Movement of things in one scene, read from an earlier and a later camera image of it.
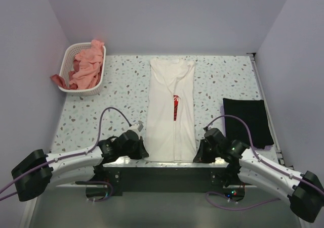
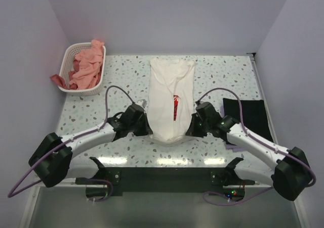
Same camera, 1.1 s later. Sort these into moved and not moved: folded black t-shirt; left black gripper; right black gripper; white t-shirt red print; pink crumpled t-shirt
Moved: left black gripper; right black gripper; white t-shirt red print
Not moved: folded black t-shirt; pink crumpled t-shirt
